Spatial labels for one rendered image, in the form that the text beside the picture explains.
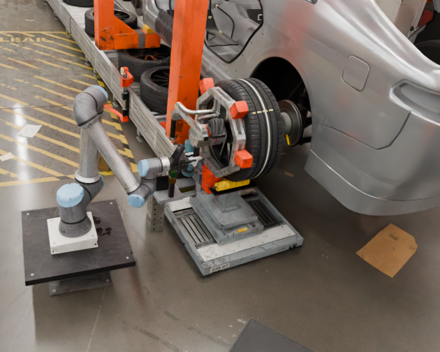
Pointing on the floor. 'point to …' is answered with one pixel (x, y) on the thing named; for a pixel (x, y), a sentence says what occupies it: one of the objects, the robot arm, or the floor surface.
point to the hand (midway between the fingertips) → (198, 155)
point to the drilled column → (154, 214)
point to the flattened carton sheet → (389, 250)
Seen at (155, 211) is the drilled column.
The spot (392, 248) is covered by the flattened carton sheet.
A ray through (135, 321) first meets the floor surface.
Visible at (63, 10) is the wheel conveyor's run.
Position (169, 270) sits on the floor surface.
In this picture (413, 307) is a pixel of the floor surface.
